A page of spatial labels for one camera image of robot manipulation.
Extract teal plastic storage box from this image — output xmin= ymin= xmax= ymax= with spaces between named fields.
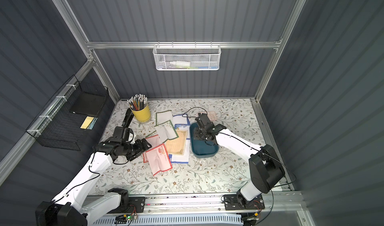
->
xmin=190 ymin=123 xmax=219 ymax=159

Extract blue floral paper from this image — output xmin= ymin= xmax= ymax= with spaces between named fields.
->
xmin=174 ymin=124 xmax=190 ymax=131
xmin=169 ymin=138 xmax=191 ymax=164

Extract blue bordered stationery paper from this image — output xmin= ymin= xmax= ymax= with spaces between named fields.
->
xmin=173 ymin=115 xmax=190 ymax=125

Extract beige ornate stationery paper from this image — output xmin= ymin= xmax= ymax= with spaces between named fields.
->
xmin=165 ymin=130 xmax=188 ymax=156

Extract red bordered stationery paper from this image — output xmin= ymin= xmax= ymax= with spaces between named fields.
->
xmin=143 ymin=135 xmax=163 ymax=163

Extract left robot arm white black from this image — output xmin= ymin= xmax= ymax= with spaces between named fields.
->
xmin=35 ymin=127 xmax=152 ymax=226

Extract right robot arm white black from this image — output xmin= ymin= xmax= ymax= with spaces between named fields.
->
xmin=192 ymin=114 xmax=285 ymax=205

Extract pink calculator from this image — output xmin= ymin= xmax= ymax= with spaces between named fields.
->
xmin=207 ymin=111 xmax=218 ymax=121

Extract black stapler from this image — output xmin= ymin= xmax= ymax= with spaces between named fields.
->
xmin=122 ymin=108 xmax=134 ymax=128

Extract yellow pencil cup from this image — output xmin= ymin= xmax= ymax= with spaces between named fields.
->
xmin=132 ymin=105 xmax=151 ymax=123

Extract yellow sticky note pad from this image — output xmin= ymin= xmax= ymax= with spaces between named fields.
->
xmin=80 ymin=116 xmax=95 ymax=130

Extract bundle of pencils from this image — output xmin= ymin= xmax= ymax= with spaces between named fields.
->
xmin=127 ymin=94 xmax=148 ymax=111

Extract black notebook in basket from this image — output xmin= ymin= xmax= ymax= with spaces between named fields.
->
xmin=70 ymin=92 xmax=106 ymax=117

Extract small green circuit board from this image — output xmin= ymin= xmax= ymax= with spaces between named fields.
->
xmin=114 ymin=215 xmax=138 ymax=226

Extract black wire wall basket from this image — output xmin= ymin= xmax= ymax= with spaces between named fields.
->
xmin=26 ymin=77 xmax=109 ymax=151

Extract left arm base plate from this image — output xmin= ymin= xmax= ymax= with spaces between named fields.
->
xmin=111 ymin=197 xmax=146 ymax=214

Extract white perforated cable tray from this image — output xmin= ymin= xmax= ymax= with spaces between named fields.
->
xmin=93 ymin=213 xmax=243 ymax=226

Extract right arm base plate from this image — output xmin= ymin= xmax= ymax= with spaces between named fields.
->
xmin=221 ymin=194 xmax=265 ymax=212

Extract white wire mesh basket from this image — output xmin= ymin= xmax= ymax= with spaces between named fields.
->
xmin=153 ymin=44 xmax=222 ymax=71

